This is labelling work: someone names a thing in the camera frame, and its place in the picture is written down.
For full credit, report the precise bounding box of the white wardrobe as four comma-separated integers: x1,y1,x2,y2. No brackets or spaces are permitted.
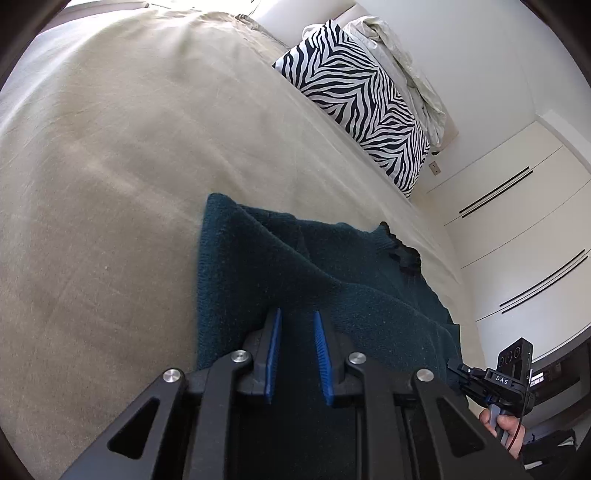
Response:
425,117,591,365

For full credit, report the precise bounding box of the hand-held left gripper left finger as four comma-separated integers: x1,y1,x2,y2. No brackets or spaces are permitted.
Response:
60,308,283,480

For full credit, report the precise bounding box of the bed with beige cover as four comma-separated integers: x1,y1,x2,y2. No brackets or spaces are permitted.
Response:
0,7,485,480

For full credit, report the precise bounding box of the cream padded headboard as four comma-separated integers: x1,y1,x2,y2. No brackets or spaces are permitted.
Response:
249,0,460,151

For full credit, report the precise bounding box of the white folded duvet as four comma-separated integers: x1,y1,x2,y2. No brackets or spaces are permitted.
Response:
344,15,448,147

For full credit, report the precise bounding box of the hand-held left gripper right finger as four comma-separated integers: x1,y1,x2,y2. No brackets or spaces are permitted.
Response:
313,310,532,480

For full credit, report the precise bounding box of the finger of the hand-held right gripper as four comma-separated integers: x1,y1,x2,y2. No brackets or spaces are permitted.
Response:
447,363,486,385
459,381,492,409

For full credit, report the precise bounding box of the dark furniture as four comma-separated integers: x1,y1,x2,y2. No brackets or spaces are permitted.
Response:
531,323,591,416

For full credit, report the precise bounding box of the zebra print pillow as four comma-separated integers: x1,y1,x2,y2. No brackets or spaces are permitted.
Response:
272,19,431,199

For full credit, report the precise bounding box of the dark teal knit sweater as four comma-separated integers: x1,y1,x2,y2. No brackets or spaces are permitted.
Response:
195,193,465,404

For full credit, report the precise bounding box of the person's dark clothing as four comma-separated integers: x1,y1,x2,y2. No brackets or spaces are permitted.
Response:
517,429,583,480

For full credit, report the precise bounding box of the red cable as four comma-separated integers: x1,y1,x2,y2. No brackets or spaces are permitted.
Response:
507,414,523,455

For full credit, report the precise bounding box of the black wardrobe handle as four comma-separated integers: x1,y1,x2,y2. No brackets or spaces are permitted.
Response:
502,257,588,315
459,172,534,217
471,167,531,206
500,250,585,308

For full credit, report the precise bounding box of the person's right hand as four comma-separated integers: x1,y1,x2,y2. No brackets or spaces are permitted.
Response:
479,408,525,457

